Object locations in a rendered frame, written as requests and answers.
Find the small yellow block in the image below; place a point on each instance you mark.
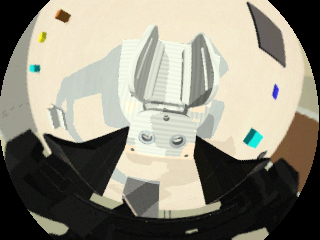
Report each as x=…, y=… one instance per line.
x=42, y=37

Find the small cyan block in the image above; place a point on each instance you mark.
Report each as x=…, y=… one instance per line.
x=253, y=138

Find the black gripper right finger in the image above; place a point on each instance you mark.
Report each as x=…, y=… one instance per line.
x=220, y=173

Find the teal rectangular block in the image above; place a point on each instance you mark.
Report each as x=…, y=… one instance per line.
x=34, y=68

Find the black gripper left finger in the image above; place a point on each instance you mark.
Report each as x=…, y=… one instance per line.
x=93, y=160

